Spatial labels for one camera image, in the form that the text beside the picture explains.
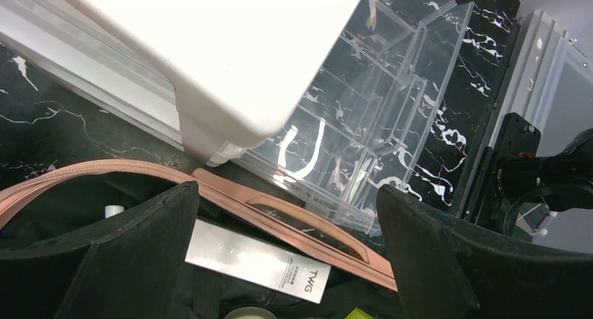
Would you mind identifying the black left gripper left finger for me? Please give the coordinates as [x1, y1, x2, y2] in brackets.
[1, 181, 199, 318]

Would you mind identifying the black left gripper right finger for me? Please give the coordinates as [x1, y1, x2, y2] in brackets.
[376, 185, 592, 318]

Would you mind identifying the white pink blue spray bottle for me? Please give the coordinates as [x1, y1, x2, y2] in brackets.
[104, 204, 125, 218]

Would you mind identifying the pink hard shell suitcase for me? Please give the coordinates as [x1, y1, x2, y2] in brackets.
[1, 159, 403, 318]

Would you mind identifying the clear plastic drawer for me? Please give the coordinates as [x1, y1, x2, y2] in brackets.
[235, 0, 473, 236]

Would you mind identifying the white divided organizer box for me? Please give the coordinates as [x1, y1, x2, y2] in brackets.
[1, 0, 360, 164]

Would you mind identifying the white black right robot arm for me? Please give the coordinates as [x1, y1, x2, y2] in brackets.
[455, 7, 592, 240]

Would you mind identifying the yellow green spray bottle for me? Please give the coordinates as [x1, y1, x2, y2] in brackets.
[345, 308, 374, 319]

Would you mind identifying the aluminium base frame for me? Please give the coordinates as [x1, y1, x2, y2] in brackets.
[452, 10, 592, 222]

